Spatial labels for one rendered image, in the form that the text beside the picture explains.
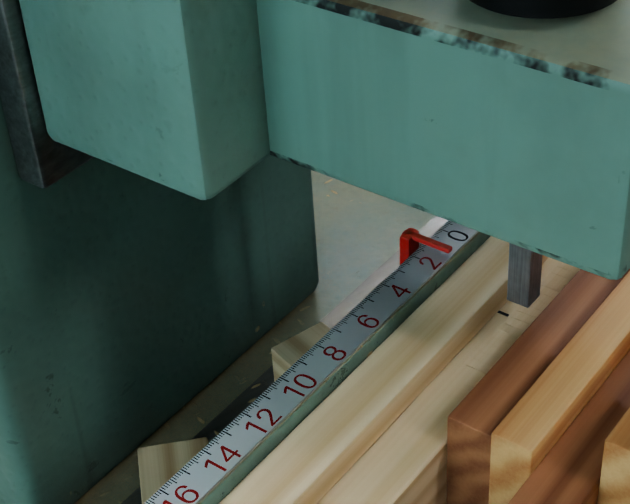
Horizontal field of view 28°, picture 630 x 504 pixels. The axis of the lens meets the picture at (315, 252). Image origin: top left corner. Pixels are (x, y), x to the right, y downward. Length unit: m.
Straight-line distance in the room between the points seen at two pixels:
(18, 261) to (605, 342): 0.23
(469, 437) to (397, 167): 0.09
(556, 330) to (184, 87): 0.15
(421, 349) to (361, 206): 0.34
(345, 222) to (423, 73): 0.38
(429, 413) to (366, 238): 0.32
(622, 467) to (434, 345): 0.09
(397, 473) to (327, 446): 0.02
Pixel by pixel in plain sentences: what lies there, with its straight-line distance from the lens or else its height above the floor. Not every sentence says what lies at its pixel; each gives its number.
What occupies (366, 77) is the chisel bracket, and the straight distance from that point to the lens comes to 0.40.
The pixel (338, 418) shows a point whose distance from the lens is 0.42.
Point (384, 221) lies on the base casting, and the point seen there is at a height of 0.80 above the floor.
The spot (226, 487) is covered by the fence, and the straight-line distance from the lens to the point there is 0.40.
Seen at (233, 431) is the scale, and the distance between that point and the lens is 0.41.
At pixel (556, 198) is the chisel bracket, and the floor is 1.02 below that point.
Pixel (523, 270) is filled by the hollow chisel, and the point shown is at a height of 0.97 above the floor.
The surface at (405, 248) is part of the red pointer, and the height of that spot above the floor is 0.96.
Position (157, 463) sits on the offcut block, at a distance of 0.56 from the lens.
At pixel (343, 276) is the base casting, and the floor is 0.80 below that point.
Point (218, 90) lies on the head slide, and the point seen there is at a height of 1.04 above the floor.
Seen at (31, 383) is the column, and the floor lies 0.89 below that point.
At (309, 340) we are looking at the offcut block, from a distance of 0.61.
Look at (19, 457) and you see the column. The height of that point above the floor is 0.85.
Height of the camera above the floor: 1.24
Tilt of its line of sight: 37 degrees down
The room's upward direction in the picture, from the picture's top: 4 degrees counter-clockwise
